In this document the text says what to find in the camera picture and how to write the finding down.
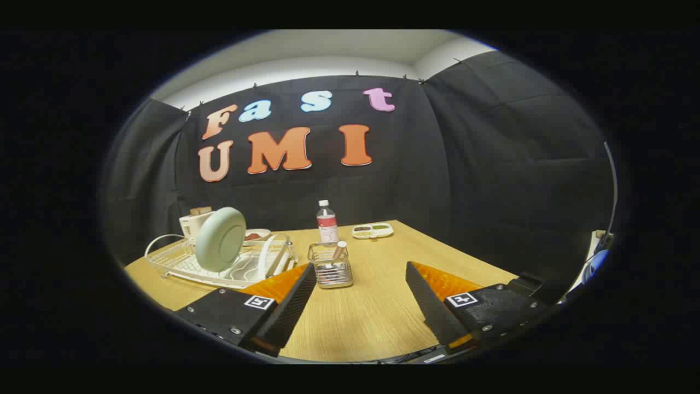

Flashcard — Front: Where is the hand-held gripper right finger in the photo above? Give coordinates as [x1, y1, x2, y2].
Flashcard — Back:
[405, 261, 550, 354]

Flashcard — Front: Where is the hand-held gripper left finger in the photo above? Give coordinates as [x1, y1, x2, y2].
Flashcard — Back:
[174, 263, 318, 359]

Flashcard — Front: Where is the metal wire basket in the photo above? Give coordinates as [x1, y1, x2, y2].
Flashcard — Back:
[307, 241, 354, 289]

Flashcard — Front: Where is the white wire dish rack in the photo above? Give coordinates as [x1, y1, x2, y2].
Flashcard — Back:
[144, 233, 300, 289]

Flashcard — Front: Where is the pale green plate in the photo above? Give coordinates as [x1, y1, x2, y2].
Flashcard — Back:
[195, 207, 248, 273]

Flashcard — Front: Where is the red label water bottle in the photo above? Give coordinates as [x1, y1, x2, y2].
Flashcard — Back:
[317, 200, 340, 244]

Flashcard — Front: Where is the white divided food tray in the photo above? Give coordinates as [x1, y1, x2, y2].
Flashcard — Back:
[352, 222, 394, 240]

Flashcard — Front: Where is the black boxy object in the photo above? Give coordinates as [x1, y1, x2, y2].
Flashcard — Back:
[507, 272, 546, 299]

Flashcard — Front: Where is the white toaster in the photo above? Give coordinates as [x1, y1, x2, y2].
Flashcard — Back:
[179, 211, 215, 241]

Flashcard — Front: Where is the black backdrop cloth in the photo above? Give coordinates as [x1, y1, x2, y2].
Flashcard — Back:
[101, 50, 616, 307]

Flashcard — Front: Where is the blue round object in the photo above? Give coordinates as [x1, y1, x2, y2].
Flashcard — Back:
[581, 249, 609, 284]

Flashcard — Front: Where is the thin grey cable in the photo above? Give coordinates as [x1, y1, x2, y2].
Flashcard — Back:
[603, 141, 619, 236]

